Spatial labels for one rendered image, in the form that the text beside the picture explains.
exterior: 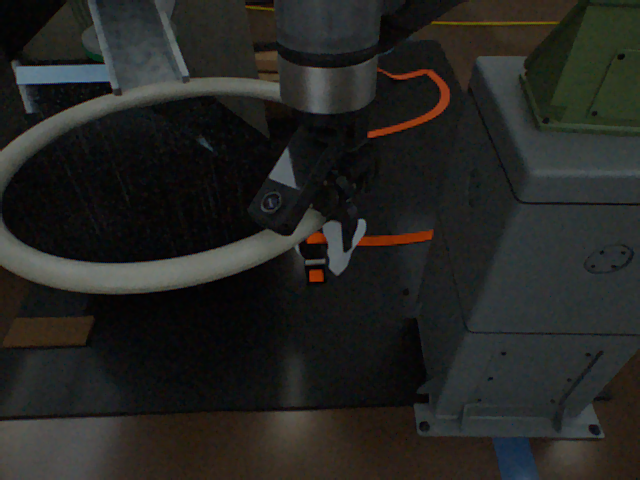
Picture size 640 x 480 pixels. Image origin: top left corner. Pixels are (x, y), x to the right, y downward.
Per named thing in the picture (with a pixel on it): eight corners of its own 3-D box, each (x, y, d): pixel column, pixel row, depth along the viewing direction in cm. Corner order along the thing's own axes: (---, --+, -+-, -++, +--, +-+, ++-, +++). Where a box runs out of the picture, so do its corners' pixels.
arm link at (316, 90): (339, 77, 38) (250, 51, 42) (338, 133, 41) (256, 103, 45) (397, 45, 43) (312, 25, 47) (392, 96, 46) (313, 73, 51)
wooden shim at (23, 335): (3, 348, 145) (1, 345, 144) (17, 320, 152) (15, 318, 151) (86, 345, 146) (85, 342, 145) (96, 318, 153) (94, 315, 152)
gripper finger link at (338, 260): (378, 259, 59) (370, 194, 53) (351, 287, 55) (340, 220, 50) (357, 252, 60) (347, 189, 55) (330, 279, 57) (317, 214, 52)
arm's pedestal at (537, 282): (544, 292, 162) (680, 44, 102) (603, 439, 128) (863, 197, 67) (398, 290, 163) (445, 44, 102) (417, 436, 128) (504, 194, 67)
